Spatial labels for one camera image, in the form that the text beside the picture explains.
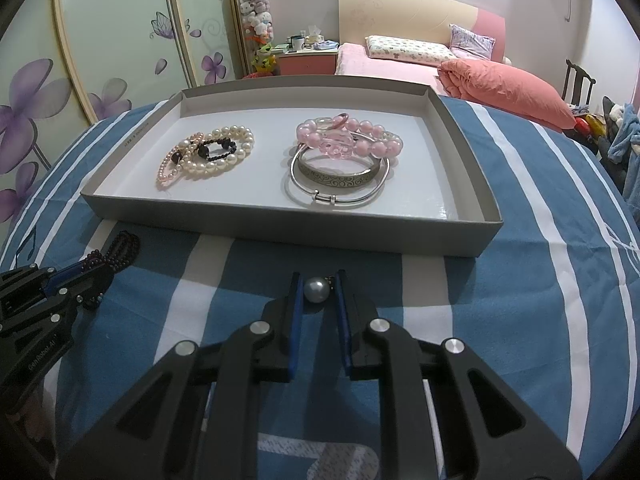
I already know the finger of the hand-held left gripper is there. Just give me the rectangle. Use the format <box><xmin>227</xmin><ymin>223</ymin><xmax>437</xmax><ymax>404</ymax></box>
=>
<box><xmin>0</xmin><ymin>265</ymin><xmax>119</xmax><ymax>352</ymax></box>
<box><xmin>0</xmin><ymin>260</ymin><xmax>86</xmax><ymax>317</ymax></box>

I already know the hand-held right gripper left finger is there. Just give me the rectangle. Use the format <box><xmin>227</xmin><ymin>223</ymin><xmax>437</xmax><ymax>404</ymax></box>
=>
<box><xmin>55</xmin><ymin>271</ymin><xmax>304</xmax><ymax>480</ymax></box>

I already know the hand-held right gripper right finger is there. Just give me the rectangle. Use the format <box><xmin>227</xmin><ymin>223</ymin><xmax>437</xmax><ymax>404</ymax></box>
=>
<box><xmin>334</xmin><ymin>269</ymin><xmax>583</xmax><ymax>480</ymax></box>

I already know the pearl earring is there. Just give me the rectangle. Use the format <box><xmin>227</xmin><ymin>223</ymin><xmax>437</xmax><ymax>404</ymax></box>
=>
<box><xmin>304</xmin><ymin>272</ymin><xmax>337</xmax><ymax>306</ymax></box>

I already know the dark red bead necklace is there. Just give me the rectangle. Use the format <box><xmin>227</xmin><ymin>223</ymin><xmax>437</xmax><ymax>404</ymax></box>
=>
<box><xmin>80</xmin><ymin>230</ymin><xmax>142</xmax><ymax>310</ymax></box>

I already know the grey cardboard tray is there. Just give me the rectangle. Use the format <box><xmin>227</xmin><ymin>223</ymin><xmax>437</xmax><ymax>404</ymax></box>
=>
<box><xmin>80</xmin><ymin>75</ymin><xmax>503</xmax><ymax>257</ymax></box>

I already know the thin silver bangle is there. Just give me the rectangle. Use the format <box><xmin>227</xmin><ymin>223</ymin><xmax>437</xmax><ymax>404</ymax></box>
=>
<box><xmin>286</xmin><ymin>132</ymin><xmax>392</xmax><ymax>207</ymax></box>

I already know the pink pearl bracelet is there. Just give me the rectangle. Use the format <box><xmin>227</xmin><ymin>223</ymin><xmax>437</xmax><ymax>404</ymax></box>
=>
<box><xmin>155</xmin><ymin>132</ymin><xmax>206</xmax><ymax>191</ymax></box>

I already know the black bead bracelet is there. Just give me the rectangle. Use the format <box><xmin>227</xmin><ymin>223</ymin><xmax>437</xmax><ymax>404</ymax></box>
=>
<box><xmin>170</xmin><ymin>135</ymin><xmax>238</xmax><ymax>163</ymax></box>

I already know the pink bead bracelet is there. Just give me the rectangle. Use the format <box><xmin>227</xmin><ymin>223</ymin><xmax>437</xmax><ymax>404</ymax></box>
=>
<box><xmin>295</xmin><ymin>112</ymin><xmax>404</xmax><ymax>161</ymax></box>

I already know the engraved silver cuff bangle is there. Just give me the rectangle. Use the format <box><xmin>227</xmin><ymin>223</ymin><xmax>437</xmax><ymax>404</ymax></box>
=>
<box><xmin>292</xmin><ymin>152</ymin><xmax>386</xmax><ymax>191</ymax></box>

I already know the flower print wardrobe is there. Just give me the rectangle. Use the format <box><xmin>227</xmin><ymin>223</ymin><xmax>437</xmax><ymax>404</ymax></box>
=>
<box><xmin>0</xmin><ymin>0</ymin><xmax>251</xmax><ymax>241</ymax></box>

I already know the pink bed sheet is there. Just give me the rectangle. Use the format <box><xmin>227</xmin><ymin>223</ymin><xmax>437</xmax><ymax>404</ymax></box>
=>
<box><xmin>335</xmin><ymin>42</ymin><xmax>451</xmax><ymax>96</ymax></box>

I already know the pink nightstand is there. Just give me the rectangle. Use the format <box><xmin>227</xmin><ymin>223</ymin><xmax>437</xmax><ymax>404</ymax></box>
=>
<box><xmin>277</xmin><ymin>49</ymin><xmax>341</xmax><ymax>77</ymax></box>

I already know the yellow green plush toy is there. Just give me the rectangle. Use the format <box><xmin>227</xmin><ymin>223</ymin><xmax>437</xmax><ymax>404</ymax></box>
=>
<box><xmin>252</xmin><ymin>45</ymin><xmax>279</xmax><ymax>77</ymax></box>

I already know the white patterned pillow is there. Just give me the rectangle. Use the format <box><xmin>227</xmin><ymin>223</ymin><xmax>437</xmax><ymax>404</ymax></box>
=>
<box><xmin>365</xmin><ymin>35</ymin><xmax>453</xmax><ymax>66</ymax></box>

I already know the pink quilt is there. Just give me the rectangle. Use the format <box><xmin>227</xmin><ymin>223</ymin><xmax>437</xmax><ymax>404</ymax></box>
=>
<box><xmin>437</xmin><ymin>58</ymin><xmax>577</xmax><ymax>131</ymax></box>

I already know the purple patterned pillow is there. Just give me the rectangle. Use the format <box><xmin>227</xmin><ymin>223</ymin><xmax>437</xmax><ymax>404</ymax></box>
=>
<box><xmin>449</xmin><ymin>24</ymin><xmax>496</xmax><ymax>61</ymax></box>

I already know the clear tube of plush toys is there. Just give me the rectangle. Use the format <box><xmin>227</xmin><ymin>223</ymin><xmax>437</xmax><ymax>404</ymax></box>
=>
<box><xmin>239</xmin><ymin>0</ymin><xmax>276</xmax><ymax>56</ymax></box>

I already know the beige pink headboard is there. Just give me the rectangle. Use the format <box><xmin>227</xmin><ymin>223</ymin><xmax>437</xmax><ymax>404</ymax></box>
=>
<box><xmin>338</xmin><ymin>0</ymin><xmax>507</xmax><ymax>61</ymax></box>

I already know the red yellow toy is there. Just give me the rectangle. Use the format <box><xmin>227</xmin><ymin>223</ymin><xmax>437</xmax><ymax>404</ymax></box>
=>
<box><xmin>575</xmin><ymin>112</ymin><xmax>608</xmax><ymax>141</ymax></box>

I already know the blue clothes pile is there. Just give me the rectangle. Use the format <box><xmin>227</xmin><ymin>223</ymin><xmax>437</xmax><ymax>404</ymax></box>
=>
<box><xmin>606</xmin><ymin>102</ymin><xmax>640</xmax><ymax>201</ymax></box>

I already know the dark wooden chair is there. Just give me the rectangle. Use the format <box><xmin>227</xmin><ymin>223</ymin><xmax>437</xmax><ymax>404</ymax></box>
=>
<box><xmin>562</xmin><ymin>59</ymin><xmax>596</xmax><ymax>106</ymax></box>

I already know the white pearl bracelet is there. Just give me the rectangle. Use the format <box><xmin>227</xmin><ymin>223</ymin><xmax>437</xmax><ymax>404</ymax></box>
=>
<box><xmin>172</xmin><ymin>126</ymin><xmax>255</xmax><ymax>178</ymax></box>

